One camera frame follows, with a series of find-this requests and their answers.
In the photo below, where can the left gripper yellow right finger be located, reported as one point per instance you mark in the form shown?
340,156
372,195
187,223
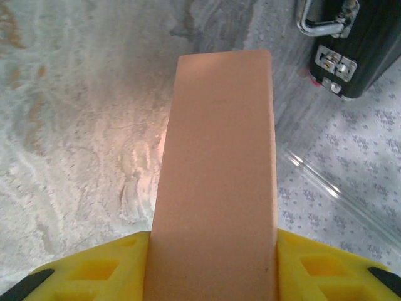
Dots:
291,282

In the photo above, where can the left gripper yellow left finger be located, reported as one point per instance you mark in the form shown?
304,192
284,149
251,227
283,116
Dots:
125,282

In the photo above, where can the orange paper box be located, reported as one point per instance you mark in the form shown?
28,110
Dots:
219,156

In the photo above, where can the pink tube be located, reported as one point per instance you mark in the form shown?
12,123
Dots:
315,83

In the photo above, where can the black case with metal latches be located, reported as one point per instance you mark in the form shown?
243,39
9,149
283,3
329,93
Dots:
376,40

